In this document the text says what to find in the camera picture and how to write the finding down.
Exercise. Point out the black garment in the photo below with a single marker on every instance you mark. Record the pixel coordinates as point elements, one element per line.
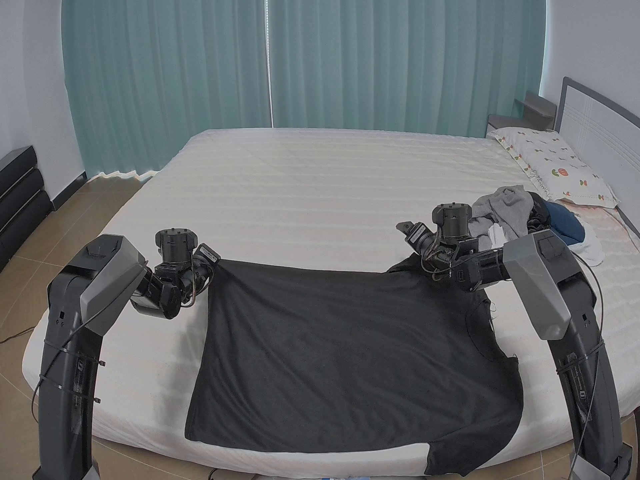
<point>537,213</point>

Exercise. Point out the white printed pillow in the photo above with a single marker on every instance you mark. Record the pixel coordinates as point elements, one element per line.
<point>555,163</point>

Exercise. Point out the grey bedside table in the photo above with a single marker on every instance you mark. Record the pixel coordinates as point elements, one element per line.
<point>530,113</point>

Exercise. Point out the bed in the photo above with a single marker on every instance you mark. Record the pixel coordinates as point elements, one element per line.
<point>325,193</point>

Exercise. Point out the dark blue garment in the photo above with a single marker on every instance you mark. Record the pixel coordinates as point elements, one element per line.
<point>565,223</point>

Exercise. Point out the white garment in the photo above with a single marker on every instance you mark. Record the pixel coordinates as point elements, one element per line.
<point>592,248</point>

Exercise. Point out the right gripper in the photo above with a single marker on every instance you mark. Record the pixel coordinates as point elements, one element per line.
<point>422,242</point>

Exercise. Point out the black chest of drawers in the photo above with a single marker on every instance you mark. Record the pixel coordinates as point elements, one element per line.
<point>20,203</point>

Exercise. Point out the blue-green curtain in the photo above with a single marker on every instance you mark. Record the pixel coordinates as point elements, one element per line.
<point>165,68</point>
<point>400,48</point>

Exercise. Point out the black T-shirt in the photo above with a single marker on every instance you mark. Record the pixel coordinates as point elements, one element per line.
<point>350,358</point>

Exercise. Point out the grey garment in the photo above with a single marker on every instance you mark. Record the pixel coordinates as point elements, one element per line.
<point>505,208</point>

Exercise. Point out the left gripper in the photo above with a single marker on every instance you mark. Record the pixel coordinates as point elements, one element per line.
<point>202,268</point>

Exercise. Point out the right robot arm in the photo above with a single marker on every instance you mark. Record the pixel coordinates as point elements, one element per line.
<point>537,278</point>

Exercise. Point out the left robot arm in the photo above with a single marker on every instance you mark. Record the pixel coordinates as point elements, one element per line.
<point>100,278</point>

